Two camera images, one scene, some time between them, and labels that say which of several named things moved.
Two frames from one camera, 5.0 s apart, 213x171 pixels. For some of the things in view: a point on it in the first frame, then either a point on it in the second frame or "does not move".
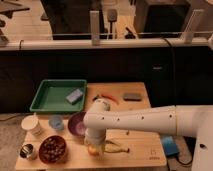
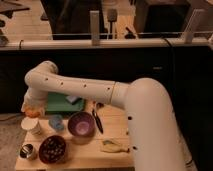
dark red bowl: x=52 y=149 does not move
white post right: x=195 y=24 does not move
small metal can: x=26 y=150 does not move
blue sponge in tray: x=74 y=97 does not move
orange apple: x=93 y=150 to x=32 y=112
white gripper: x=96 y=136 to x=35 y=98
